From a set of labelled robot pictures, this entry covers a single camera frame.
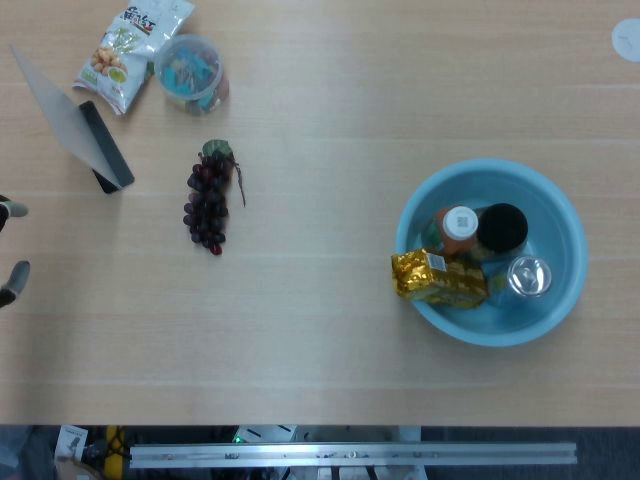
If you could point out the dark purple grape bunch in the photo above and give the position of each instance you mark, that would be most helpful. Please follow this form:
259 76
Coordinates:
207 205

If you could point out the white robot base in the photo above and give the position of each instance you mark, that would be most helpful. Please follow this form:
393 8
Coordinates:
265 434

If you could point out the glass jar black lid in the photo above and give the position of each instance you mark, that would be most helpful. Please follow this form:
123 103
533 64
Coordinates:
502 227

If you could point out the grey fabric cover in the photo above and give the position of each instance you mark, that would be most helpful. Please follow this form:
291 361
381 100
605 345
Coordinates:
12 450

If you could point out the blue drink can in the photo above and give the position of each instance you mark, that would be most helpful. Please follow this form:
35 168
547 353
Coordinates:
529 276

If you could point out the aluminium rail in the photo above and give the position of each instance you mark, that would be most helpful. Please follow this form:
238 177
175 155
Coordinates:
350 455

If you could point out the orange bottle white cap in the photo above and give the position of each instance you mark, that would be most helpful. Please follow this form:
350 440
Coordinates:
459 224

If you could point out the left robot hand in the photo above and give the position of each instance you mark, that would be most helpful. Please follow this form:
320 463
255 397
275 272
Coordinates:
19 211

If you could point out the white printed card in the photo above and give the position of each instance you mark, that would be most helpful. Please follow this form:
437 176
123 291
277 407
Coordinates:
70 442

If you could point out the yellow black post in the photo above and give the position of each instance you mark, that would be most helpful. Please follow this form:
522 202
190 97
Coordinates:
114 450

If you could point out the grey flat board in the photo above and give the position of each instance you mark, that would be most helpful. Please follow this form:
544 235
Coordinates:
55 110

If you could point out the clear tub with clips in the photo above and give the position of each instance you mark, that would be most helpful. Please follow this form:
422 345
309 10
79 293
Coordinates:
187 75

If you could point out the gold foil biscuit pack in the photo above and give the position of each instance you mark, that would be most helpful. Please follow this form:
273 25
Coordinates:
440 280

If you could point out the white snack bag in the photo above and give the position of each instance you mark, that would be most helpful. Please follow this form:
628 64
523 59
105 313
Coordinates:
120 55

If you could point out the light blue plastic bowl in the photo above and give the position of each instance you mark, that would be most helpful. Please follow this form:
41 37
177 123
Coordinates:
545 210

